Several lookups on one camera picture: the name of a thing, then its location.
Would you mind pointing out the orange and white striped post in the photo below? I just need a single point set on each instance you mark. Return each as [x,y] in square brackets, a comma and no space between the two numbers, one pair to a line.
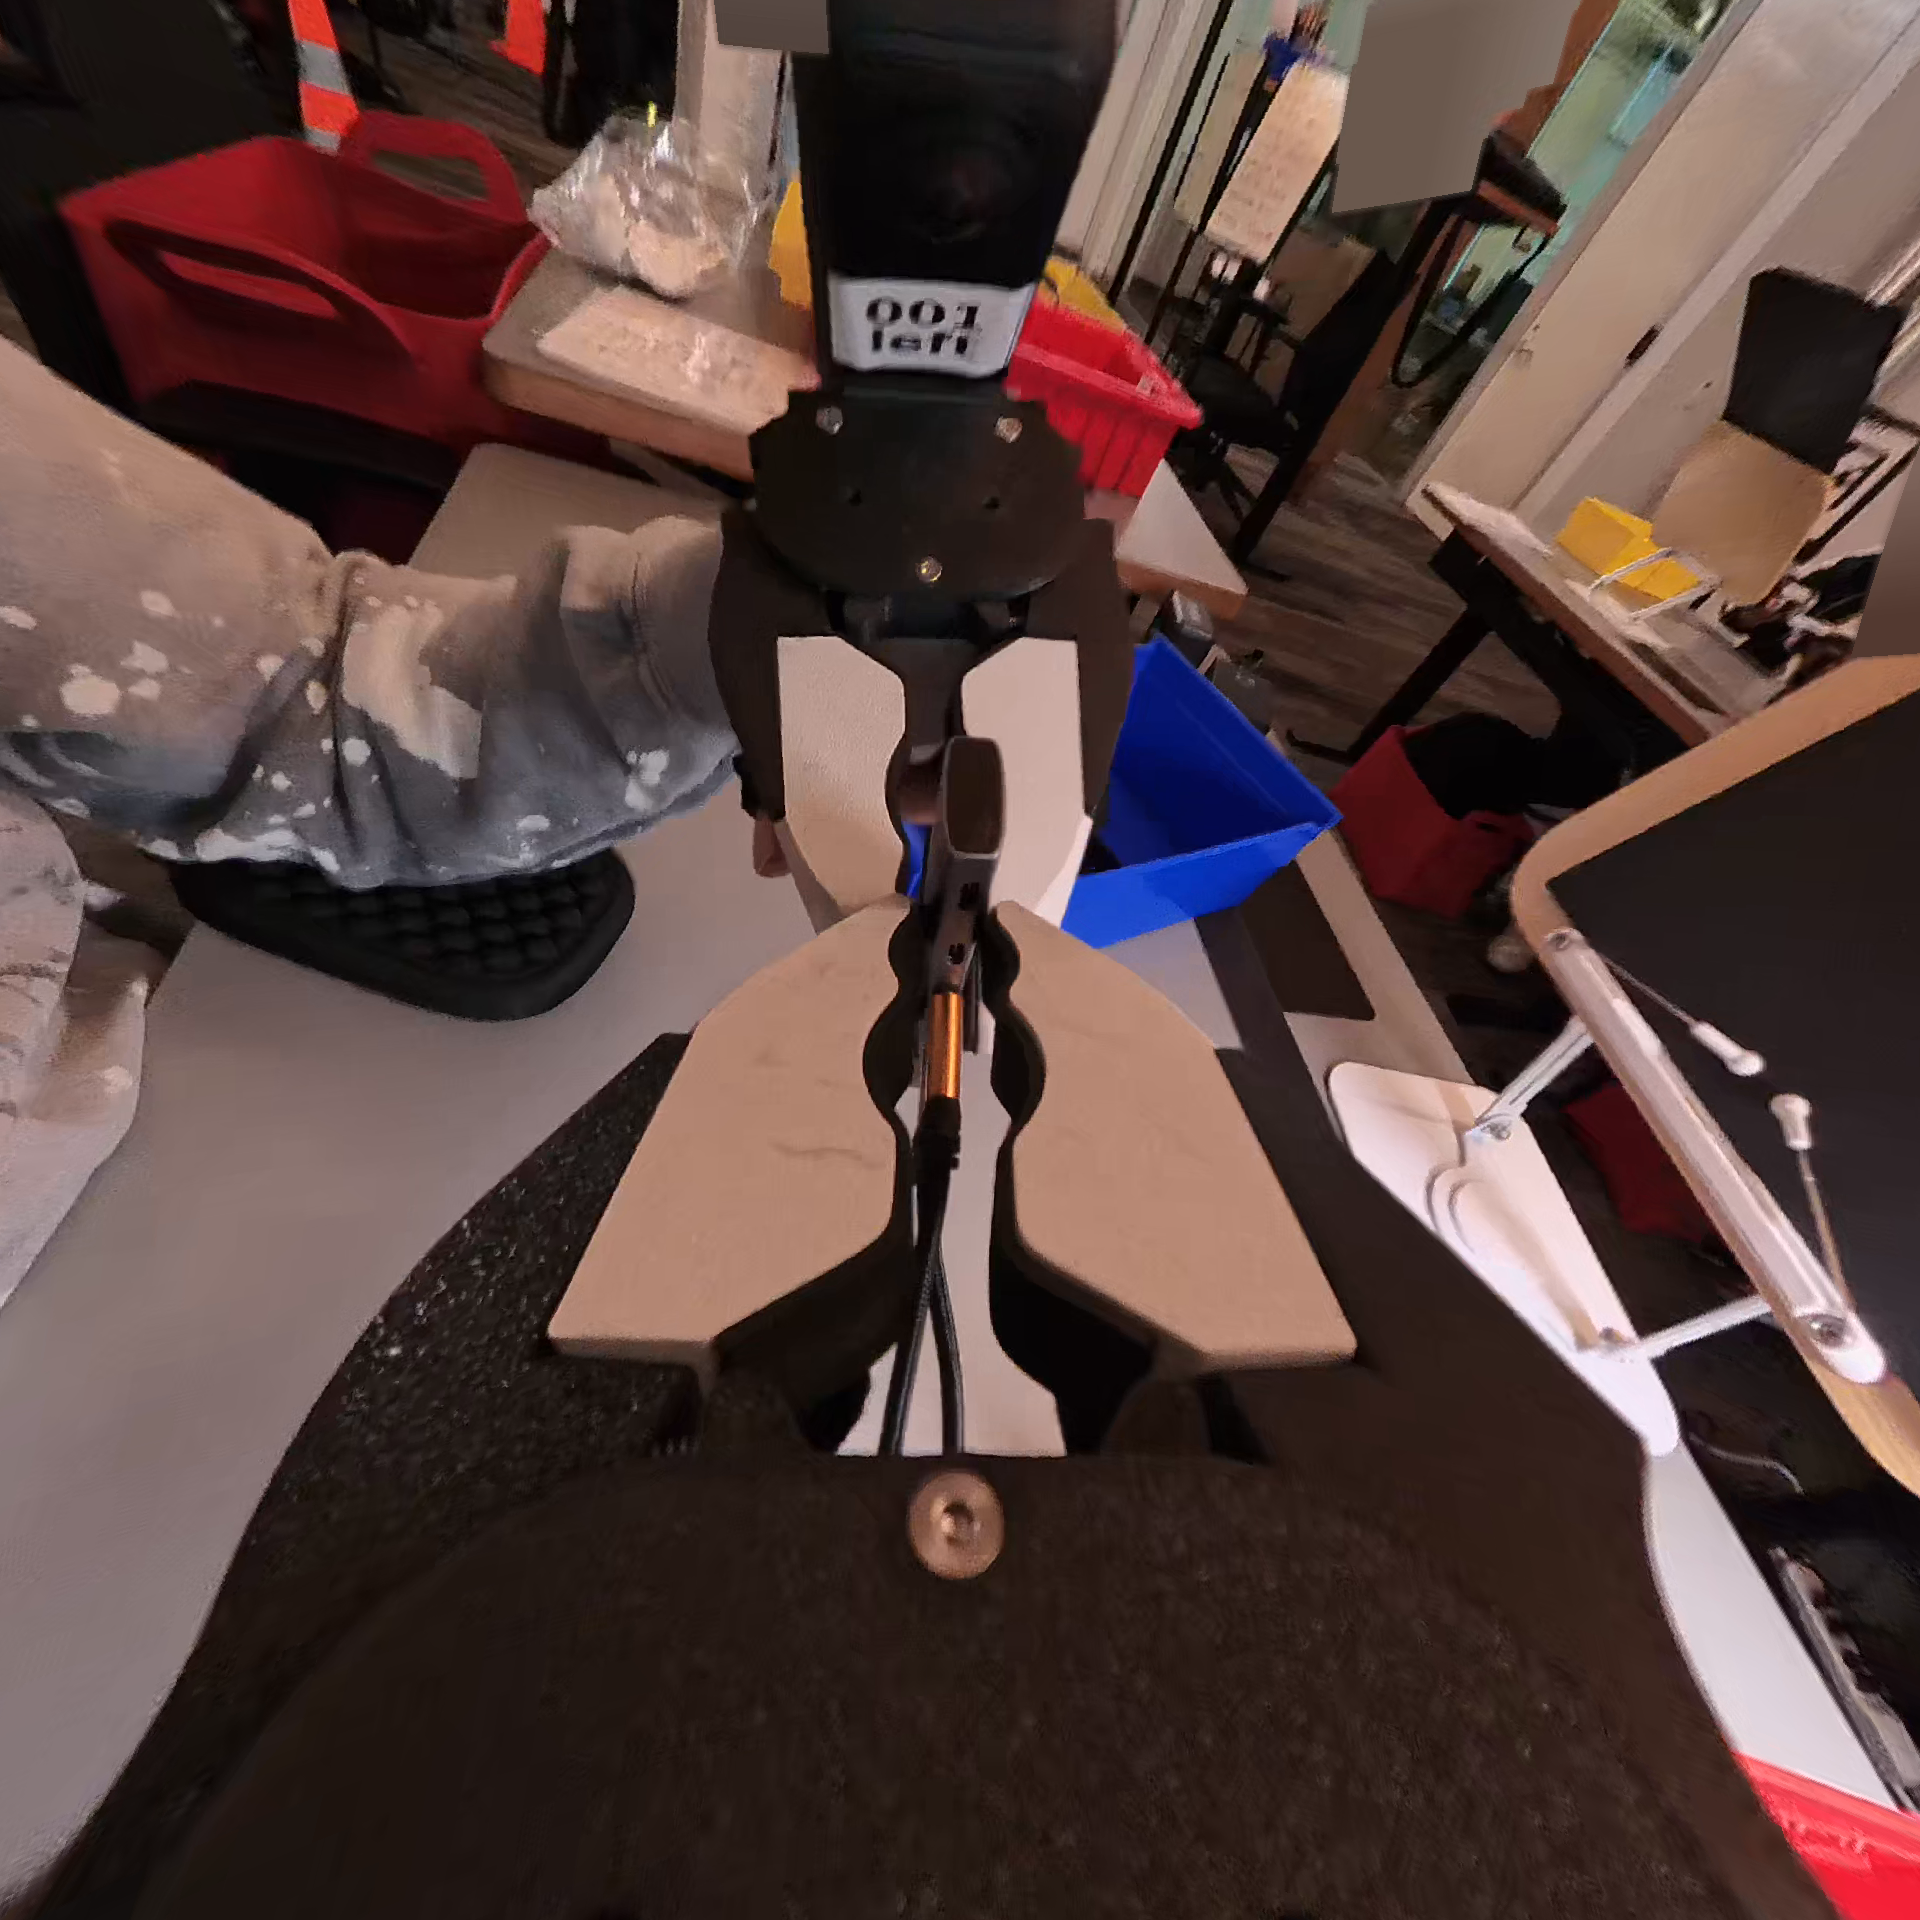
[525,35]
[325,77]

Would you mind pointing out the black wrist rest pad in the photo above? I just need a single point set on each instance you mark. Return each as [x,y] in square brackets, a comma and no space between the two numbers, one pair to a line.
[407,937]

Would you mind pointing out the wooden desk with black legs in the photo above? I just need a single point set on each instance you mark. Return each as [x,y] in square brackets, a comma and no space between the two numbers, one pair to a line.
[1574,632]

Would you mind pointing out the blue plastic bin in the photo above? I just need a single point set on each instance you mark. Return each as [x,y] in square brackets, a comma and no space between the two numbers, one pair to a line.
[1199,811]

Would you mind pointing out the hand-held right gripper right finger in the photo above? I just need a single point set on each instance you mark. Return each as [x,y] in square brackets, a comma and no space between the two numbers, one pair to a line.
[1170,1186]

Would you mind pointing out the yellow plastic box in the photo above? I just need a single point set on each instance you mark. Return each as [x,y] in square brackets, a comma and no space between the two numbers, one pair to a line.
[1658,578]
[1597,534]

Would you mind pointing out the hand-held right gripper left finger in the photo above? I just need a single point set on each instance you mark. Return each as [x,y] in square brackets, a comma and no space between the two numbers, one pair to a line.
[749,1170]

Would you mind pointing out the clear plastic bag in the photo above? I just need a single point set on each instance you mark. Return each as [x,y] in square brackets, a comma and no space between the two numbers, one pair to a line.
[645,210]

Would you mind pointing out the white stand with black board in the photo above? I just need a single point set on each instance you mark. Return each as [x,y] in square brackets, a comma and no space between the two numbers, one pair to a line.
[1412,1142]

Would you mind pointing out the person's left hand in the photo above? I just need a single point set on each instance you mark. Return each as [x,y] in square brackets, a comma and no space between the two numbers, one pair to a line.
[769,848]

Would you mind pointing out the red felt tote bag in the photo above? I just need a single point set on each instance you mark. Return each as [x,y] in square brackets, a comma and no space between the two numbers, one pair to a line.
[303,300]

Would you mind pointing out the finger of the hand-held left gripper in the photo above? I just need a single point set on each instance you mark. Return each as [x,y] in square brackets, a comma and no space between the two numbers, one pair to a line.
[833,749]
[1046,718]

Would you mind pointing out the person's left forearm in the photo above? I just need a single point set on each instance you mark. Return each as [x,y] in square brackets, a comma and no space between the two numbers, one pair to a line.
[376,674]

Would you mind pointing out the brown cardboard box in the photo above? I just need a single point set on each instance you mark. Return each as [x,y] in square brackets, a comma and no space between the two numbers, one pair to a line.
[1749,511]

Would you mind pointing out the red bag with black lining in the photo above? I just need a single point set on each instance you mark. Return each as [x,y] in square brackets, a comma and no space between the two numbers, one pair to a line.
[1424,823]

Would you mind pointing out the grey USB hub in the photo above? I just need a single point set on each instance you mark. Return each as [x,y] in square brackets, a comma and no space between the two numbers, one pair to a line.
[969,795]

